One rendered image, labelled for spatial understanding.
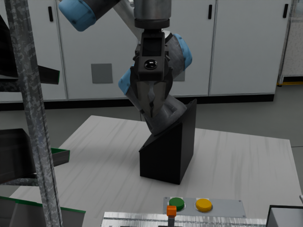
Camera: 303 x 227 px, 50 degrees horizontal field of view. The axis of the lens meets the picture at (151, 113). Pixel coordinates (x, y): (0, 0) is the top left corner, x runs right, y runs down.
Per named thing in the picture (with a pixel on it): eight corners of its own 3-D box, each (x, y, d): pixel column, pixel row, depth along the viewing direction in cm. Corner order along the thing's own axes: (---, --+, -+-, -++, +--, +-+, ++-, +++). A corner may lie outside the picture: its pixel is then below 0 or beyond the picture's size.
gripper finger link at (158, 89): (166, 108, 77) (166, 71, 73) (165, 120, 71) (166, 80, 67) (153, 108, 77) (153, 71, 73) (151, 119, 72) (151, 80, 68)
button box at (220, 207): (163, 213, 90) (163, 195, 88) (239, 216, 89) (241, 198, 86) (162, 232, 84) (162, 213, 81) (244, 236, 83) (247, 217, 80)
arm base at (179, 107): (160, 124, 122) (143, 104, 121) (190, 102, 115) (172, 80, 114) (148, 142, 109) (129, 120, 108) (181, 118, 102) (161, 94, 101)
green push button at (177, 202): (168, 202, 86) (169, 196, 86) (183, 202, 86) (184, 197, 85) (168, 212, 83) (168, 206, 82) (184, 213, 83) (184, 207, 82)
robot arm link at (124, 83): (137, 110, 117) (112, 82, 115) (165, 86, 117) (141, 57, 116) (139, 112, 105) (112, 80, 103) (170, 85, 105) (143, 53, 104)
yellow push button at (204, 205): (195, 203, 86) (195, 197, 85) (210, 204, 86) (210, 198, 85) (195, 214, 83) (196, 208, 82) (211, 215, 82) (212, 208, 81)
